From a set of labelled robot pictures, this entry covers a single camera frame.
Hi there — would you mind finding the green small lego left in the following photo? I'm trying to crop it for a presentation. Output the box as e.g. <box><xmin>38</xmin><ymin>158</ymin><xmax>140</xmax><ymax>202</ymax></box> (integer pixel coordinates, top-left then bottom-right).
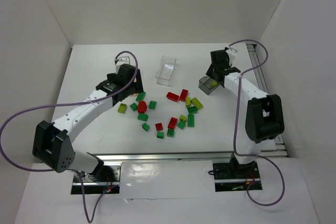
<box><xmin>130</xmin><ymin>103</ymin><xmax>138</xmax><ymax>111</ymax></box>

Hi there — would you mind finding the aluminium right rail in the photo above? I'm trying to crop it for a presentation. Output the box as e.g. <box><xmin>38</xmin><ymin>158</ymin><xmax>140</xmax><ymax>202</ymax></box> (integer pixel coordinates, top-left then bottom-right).
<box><xmin>246</xmin><ymin>42</ymin><xmax>288</xmax><ymax>157</ymax></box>

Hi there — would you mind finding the red long lego brick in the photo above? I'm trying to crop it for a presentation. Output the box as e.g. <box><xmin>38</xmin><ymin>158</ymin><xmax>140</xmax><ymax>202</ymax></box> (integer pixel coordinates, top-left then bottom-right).
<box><xmin>179</xmin><ymin>89</ymin><xmax>188</xmax><ymax>102</ymax></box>

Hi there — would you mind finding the green small lego bottom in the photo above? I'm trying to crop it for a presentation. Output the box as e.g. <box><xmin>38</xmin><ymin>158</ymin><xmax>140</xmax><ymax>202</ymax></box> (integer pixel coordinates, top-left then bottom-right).
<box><xmin>156</xmin><ymin>131</ymin><xmax>164</xmax><ymax>139</ymax></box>

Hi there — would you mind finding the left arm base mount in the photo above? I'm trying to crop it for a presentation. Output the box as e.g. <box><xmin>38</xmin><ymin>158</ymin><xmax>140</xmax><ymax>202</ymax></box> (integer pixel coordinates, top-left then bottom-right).
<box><xmin>70</xmin><ymin>164</ymin><xmax>121</xmax><ymax>195</ymax></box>

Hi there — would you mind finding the green square lego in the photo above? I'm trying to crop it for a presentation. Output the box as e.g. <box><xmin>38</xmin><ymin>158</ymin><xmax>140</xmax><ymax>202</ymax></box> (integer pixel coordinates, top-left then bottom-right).
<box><xmin>149</xmin><ymin>100</ymin><xmax>157</xmax><ymax>110</ymax></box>

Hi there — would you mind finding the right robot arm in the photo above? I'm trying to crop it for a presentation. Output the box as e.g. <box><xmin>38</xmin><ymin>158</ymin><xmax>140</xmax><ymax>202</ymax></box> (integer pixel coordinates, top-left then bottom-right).
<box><xmin>206</xmin><ymin>48</ymin><xmax>285</xmax><ymax>178</ymax></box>

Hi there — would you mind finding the green notched lego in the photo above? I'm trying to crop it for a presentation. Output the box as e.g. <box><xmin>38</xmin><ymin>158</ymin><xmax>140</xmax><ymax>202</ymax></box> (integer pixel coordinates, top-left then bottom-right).
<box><xmin>142</xmin><ymin>123</ymin><xmax>150</xmax><ymax>132</ymax></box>

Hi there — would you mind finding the aluminium rail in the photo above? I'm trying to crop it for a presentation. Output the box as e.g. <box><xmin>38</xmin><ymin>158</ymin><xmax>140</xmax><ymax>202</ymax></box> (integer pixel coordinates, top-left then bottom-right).
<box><xmin>95</xmin><ymin>152</ymin><xmax>233</xmax><ymax>162</ymax></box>
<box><xmin>246</xmin><ymin>42</ymin><xmax>288</xmax><ymax>157</ymax></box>

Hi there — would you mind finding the red round lego piece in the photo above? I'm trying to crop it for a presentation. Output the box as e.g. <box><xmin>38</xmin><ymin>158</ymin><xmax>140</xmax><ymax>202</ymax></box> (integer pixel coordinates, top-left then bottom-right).
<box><xmin>137</xmin><ymin>100</ymin><xmax>147</xmax><ymax>113</ymax></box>

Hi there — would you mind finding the green long lego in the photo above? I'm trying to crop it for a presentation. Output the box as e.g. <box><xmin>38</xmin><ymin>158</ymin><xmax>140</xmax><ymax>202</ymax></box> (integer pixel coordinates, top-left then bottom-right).
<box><xmin>136</xmin><ymin>92</ymin><xmax>146</xmax><ymax>102</ymax></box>
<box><xmin>187</xmin><ymin>114</ymin><xmax>195</xmax><ymax>127</ymax></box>

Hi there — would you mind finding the clear plastic container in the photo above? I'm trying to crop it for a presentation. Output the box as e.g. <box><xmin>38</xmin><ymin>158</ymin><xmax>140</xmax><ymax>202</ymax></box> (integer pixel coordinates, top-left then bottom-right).
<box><xmin>155</xmin><ymin>56</ymin><xmax>176</xmax><ymax>87</ymax></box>

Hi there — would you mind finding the aluminium front rail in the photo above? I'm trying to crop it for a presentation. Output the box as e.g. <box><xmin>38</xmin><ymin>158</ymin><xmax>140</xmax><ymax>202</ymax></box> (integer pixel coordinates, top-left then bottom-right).
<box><xmin>95</xmin><ymin>152</ymin><xmax>233</xmax><ymax>162</ymax></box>

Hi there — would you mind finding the yellow-green long lego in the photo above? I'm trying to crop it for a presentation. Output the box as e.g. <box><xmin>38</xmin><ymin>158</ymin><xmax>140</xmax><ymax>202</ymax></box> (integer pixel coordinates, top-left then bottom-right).
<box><xmin>191</xmin><ymin>97</ymin><xmax>203</xmax><ymax>110</ymax></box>

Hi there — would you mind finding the green small lego right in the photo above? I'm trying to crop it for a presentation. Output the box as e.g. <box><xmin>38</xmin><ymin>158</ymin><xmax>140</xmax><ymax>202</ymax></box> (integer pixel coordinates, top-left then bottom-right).
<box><xmin>177</xmin><ymin>121</ymin><xmax>186</xmax><ymax>130</ymax></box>

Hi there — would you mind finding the green small lego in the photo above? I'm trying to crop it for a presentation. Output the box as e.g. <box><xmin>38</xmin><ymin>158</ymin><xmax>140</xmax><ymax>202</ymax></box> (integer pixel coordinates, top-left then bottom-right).
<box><xmin>177</xmin><ymin>121</ymin><xmax>186</xmax><ymax>130</ymax></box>
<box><xmin>156</xmin><ymin>131</ymin><xmax>164</xmax><ymax>139</ymax></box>
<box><xmin>130</xmin><ymin>103</ymin><xmax>138</xmax><ymax>111</ymax></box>

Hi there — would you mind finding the green lego with holes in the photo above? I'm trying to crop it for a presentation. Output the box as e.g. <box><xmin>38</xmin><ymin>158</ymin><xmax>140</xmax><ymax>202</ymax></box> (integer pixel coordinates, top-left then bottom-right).
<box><xmin>167</xmin><ymin>129</ymin><xmax>175</xmax><ymax>137</ymax></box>
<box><xmin>187</xmin><ymin>106</ymin><xmax>198</xmax><ymax>114</ymax></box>

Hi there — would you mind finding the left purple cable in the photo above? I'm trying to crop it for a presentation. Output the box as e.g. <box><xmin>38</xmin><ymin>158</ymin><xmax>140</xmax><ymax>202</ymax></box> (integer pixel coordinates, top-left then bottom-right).
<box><xmin>0</xmin><ymin>51</ymin><xmax>139</xmax><ymax>223</ymax></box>

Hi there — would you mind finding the wooden box container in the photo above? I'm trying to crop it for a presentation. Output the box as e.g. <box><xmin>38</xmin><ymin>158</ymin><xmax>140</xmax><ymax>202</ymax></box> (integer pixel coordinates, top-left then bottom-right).
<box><xmin>129</xmin><ymin>93</ymin><xmax>139</xmax><ymax>97</ymax></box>

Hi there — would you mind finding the green lego below red piece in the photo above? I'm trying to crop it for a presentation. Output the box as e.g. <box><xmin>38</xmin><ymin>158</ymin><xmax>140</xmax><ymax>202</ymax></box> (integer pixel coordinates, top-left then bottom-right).
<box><xmin>138</xmin><ymin>113</ymin><xmax>149</xmax><ymax>122</ymax></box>

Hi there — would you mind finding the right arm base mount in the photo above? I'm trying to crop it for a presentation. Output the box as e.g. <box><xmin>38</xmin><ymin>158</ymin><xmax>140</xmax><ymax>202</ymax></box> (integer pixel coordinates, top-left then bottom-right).
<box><xmin>208</xmin><ymin>159</ymin><xmax>263</xmax><ymax>192</ymax></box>

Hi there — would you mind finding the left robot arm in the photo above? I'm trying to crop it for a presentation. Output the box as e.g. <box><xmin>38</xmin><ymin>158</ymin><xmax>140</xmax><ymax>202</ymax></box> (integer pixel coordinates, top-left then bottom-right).
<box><xmin>32</xmin><ymin>63</ymin><xmax>143</xmax><ymax>181</ymax></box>

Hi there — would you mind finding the dark smoked plastic container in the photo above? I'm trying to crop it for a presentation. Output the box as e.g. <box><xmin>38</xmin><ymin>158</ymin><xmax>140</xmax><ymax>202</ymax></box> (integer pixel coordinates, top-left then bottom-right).
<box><xmin>198</xmin><ymin>76</ymin><xmax>219</xmax><ymax>95</ymax></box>

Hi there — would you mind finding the green lego with holes bottom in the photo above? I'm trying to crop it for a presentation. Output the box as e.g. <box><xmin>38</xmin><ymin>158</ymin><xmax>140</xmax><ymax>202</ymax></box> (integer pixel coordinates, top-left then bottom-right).
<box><xmin>167</xmin><ymin>129</ymin><xmax>175</xmax><ymax>137</ymax></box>

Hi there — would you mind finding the green lego with holes right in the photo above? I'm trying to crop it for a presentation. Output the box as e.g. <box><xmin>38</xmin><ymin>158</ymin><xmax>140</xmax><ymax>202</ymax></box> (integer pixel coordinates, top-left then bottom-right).
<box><xmin>187</xmin><ymin>106</ymin><xmax>198</xmax><ymax>114</ymax></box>

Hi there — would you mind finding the red tilted lego brick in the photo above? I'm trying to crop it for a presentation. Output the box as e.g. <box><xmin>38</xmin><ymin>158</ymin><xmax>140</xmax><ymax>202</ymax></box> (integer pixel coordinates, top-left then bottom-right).
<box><xmin>167</xmin><ymin>117</ymin><xmax>178</xmax><ymax>130</ymax></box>

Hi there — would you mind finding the red small lego brick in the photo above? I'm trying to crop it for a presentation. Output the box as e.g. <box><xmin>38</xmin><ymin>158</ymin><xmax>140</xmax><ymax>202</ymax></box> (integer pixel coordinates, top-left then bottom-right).
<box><xmin>155</xmin><ymin>123</ymin><xmax>163</xmax><ymax>131</ymax></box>

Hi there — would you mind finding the red curved lego brick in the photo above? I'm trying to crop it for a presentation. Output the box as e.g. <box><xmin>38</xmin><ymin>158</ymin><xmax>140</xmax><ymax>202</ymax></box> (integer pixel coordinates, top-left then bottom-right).
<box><xmin>166</xmin><ymin>92</ymin><xmax>179</xmax><ymax>102</ymax></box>

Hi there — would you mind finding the yellow-green small lego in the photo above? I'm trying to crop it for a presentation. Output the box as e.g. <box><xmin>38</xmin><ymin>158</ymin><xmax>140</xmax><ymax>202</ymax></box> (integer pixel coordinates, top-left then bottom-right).
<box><xmin>180</xmin><ymin>115</ymin><xmax>187</xmax><ymax>122</ymax></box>
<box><xmin>185</xmin><ymin>97</ymin><xmax>191</xmax><ymax>108</ymax></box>

